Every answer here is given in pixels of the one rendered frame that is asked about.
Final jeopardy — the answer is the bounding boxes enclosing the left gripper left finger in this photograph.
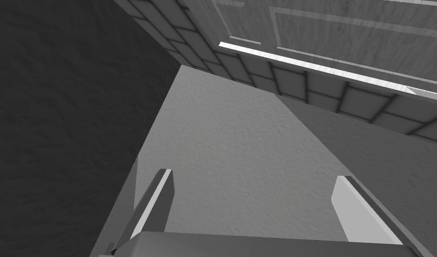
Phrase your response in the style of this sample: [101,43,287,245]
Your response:
[115,169,175,250]

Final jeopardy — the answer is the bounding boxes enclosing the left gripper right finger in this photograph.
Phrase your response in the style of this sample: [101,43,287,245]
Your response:
[330,175,425,257]

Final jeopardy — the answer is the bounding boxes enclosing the grey panelled door leaf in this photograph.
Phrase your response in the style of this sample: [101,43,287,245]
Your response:
[184,0,437,103]

